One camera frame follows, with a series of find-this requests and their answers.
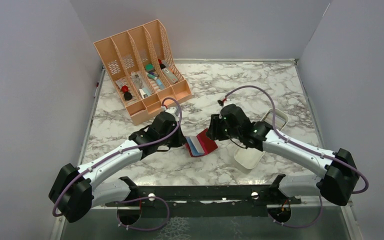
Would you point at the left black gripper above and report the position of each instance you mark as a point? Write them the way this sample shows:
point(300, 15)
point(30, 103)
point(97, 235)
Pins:
point(180, 140)

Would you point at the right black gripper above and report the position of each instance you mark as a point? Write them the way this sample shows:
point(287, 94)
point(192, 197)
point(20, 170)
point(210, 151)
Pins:
point(213, 130)

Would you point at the red leather card holder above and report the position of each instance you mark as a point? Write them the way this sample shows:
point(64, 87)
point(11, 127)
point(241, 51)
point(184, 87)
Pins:
point(200, 145)

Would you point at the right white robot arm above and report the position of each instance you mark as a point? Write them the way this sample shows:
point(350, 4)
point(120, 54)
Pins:
point(334, 174)

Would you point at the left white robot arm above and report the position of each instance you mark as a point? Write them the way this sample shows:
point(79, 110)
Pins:
point(77, 189)

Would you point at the light blue marker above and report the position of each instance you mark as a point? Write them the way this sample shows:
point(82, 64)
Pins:
point(157, 80)

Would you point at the black round cap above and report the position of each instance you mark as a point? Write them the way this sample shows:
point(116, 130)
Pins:
point(127, 96)

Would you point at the red round cap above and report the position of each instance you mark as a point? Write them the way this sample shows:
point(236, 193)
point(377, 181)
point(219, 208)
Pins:
point(124, 89)

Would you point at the clear packaged item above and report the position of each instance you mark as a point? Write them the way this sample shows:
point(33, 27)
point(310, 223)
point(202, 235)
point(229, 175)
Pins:
point(140, 84)

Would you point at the green eraser block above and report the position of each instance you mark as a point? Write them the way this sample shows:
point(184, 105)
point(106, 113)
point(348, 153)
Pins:
point(149, 68)

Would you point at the peach desk file organizer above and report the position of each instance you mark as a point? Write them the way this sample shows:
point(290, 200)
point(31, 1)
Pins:
point(130, 51)

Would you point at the black mounting base rail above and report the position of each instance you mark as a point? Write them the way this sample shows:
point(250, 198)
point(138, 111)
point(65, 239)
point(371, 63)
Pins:
point(196, 201)

